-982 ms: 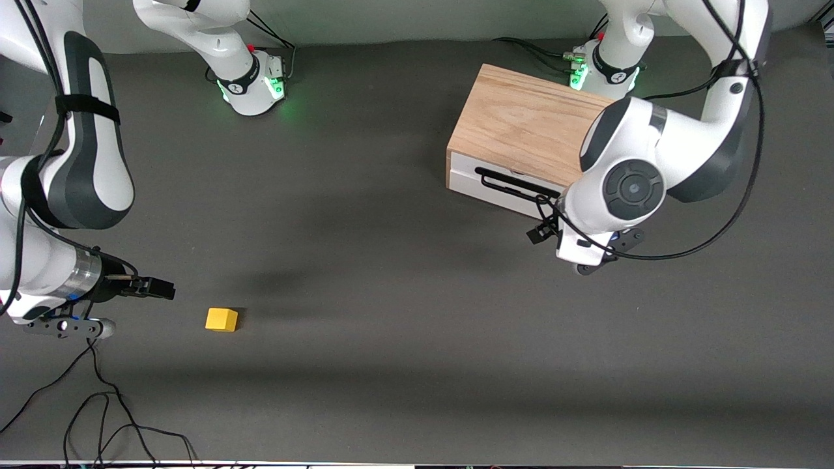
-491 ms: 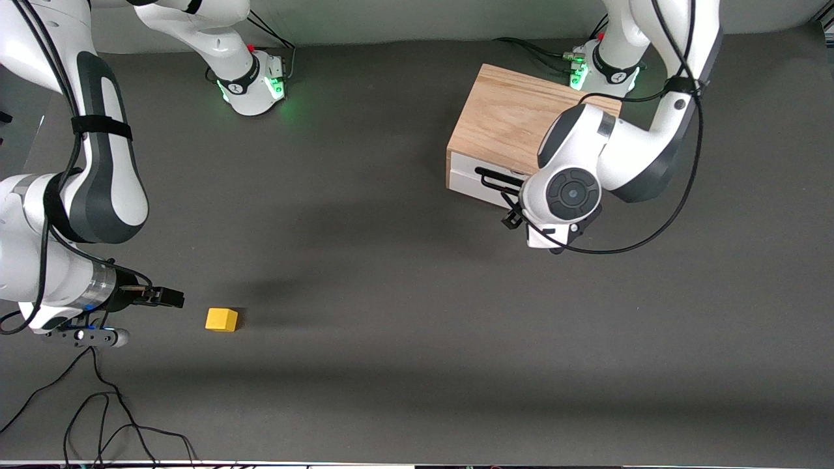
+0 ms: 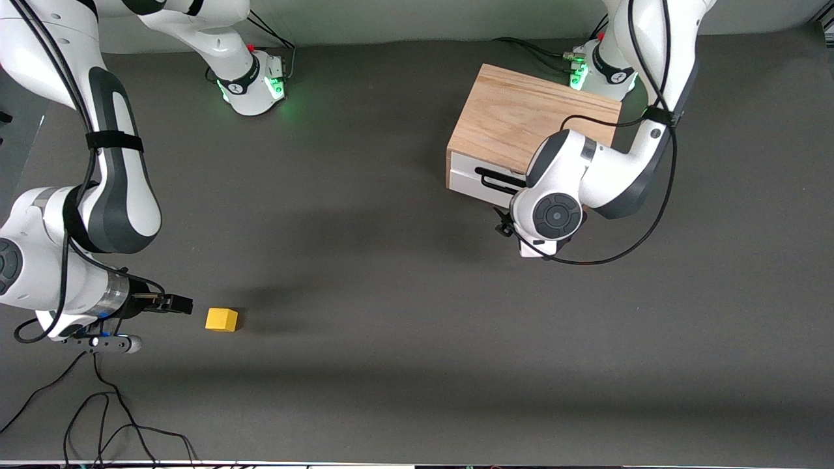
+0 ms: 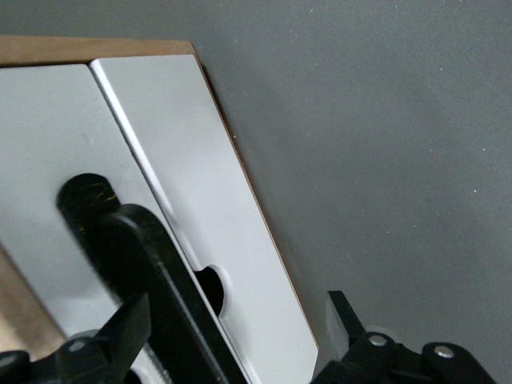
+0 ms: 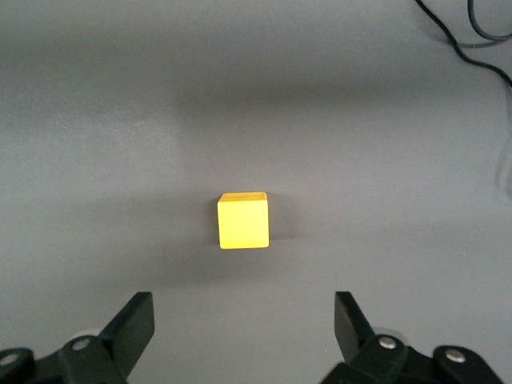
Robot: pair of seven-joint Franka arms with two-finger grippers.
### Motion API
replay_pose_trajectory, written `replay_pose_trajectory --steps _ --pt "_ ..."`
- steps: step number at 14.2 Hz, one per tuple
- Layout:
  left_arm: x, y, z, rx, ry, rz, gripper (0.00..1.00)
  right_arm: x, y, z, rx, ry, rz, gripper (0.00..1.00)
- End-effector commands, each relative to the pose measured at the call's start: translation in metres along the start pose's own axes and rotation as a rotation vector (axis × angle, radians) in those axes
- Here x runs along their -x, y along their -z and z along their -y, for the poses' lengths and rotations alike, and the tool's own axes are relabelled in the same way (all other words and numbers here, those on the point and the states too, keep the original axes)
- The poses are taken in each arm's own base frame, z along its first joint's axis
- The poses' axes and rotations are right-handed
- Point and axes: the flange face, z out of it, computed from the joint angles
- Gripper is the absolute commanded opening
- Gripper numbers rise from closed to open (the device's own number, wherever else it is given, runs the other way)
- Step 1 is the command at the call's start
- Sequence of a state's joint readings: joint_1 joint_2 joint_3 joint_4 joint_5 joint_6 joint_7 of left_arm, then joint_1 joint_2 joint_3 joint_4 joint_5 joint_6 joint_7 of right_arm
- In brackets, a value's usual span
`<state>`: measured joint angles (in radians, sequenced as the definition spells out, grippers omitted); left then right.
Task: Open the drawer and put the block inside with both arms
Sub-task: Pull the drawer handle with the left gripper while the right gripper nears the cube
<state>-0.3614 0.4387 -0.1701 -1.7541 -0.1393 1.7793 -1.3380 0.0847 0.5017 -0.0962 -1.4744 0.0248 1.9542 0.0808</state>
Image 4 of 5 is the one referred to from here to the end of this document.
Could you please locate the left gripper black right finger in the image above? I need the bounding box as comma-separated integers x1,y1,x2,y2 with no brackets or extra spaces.
315,290,497,384

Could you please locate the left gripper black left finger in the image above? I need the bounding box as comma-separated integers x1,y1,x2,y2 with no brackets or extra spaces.
0,293,151,384

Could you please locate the wooden drawer with white front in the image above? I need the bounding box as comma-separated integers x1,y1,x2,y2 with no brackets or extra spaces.
0,63,257,384

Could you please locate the light wooden drawer cabinet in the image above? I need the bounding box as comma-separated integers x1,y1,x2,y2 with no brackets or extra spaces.
0,35,320,361

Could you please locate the black metal drawer handle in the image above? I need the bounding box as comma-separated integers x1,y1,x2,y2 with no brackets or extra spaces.
55,172,251,384

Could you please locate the white front panel with cutout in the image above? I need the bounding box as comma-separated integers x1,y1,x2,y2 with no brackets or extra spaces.
89,54,319,384

